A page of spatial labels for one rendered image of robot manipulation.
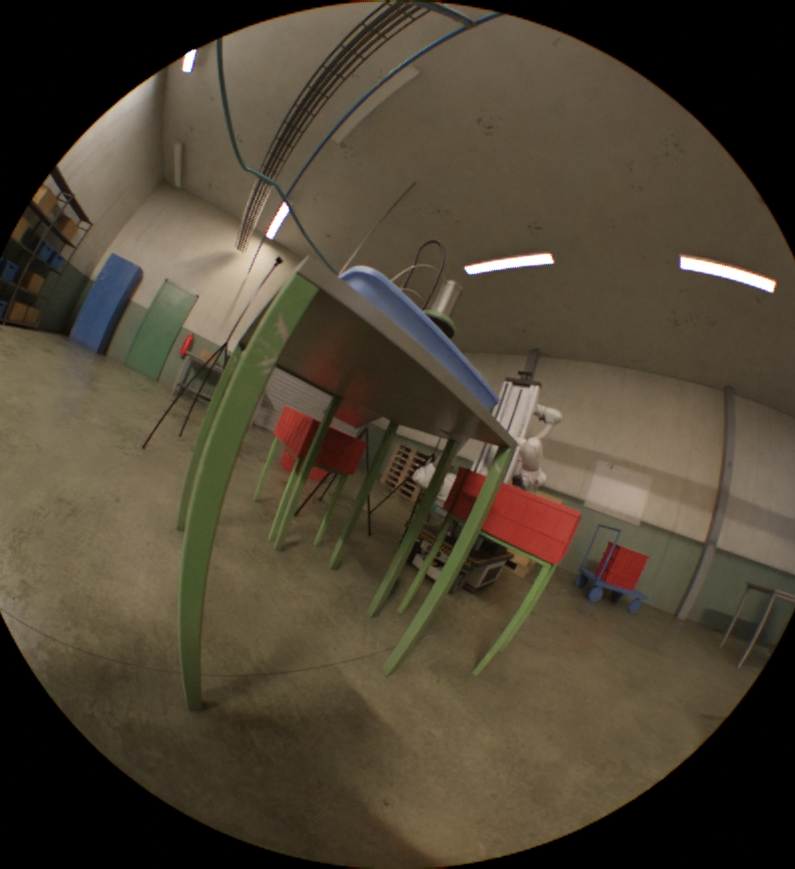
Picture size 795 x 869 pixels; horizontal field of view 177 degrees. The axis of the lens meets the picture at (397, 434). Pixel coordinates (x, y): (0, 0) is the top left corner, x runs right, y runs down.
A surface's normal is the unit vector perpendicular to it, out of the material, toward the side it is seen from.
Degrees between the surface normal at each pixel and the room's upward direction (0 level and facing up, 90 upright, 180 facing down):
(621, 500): 90
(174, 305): 90
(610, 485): 90
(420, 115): 180
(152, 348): 90
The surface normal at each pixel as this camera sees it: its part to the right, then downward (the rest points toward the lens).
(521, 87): -0.40, 0.91
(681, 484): -0.66, -0.34
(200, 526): 0.63, 0.22
